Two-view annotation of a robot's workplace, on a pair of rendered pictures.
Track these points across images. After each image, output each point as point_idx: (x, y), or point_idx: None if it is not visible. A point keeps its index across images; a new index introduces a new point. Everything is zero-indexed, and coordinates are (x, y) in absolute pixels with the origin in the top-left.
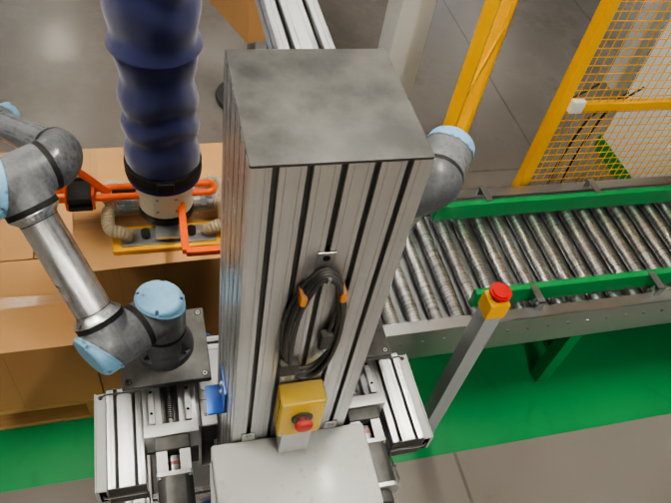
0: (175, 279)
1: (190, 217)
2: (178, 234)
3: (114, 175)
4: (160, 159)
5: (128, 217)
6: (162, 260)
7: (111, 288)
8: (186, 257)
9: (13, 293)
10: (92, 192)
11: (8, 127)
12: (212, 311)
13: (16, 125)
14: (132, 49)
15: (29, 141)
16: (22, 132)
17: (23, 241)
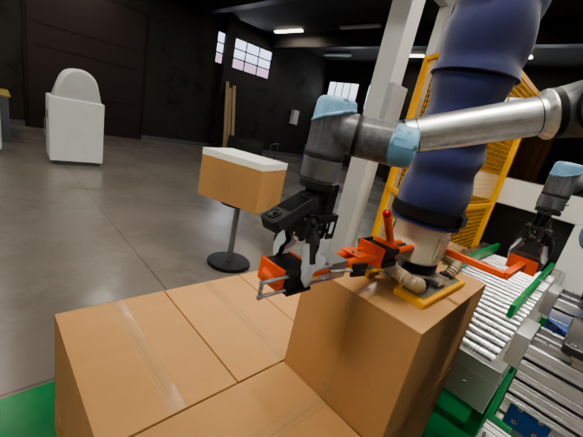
0: (451, 327)
1: None
2: (446, 277)
3: (241, 295)
4: (469, 188)
5: (383, 280)
6: (454, 304)
7: (425, 352)
8: (461, 298)
9: (252, 429)
10: (394, 244)
11: (461, 114)
12: (442, 364)
13: (474, 108)
14: (509, 58)
15: (531, 106)
16: (501, 106)
17: (213, 368)
